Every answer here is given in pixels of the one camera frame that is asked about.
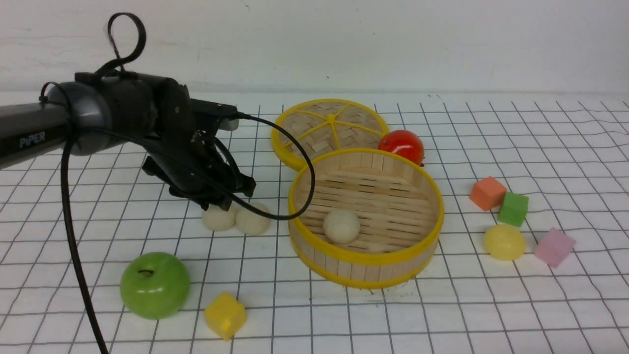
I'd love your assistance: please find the orange foam cube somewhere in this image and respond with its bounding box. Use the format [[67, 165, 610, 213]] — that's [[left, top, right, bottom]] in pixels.
[[469, 176, 507, 211]]

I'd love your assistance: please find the red plastic tomato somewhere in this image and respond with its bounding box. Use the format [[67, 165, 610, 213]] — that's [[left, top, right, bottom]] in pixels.
[[378, 129, 425, 167]]

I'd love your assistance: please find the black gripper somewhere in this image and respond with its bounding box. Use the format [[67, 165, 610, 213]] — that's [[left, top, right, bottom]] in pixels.
[[74, 72, 256, 210]]

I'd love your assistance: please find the yellow foam cube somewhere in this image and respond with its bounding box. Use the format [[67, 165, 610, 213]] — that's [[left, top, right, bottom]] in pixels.
[[203, 292, 247, 341]]

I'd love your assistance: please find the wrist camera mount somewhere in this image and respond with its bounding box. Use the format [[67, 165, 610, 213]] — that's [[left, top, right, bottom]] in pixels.
[[190, 99, 241, 132]]

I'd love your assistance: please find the pink foam cube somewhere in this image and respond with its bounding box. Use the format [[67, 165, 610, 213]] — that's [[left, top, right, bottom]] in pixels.
[[533, 227, 576, 268]]

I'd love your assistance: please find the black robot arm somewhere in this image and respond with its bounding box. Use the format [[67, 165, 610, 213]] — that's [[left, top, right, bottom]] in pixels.
[[0, 74, 256, 210]]

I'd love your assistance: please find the cream bun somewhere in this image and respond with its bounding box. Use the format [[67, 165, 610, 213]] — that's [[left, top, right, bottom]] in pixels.
[[234, 206, 270, 236], [201, 205, 237, 232], [322, 209, 360, 244]]

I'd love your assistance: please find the bamboo steamer tray yellow rim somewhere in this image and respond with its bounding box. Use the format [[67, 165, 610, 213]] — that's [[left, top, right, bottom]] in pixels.
[[287, 148, 445, 289]]

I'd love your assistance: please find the bamboo steamer lid yellow rim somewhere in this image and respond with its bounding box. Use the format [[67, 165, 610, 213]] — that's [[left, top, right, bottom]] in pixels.
[[275, 99, 390, 160]]

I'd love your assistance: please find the green plastic apple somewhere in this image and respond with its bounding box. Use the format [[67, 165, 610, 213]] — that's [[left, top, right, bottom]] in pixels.
[[119, 252, 191, 320]]

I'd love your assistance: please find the yellow bun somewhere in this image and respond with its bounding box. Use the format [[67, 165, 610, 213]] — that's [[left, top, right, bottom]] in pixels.
[[484, 224, 526, 261]]

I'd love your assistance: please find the black cable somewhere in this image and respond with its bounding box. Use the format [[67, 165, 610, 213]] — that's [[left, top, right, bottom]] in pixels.
[[60, 12, 316, 354]]

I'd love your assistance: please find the green foam cube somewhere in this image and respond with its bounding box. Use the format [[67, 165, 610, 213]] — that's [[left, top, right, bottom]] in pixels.
[[497, 191, 529, 227]]

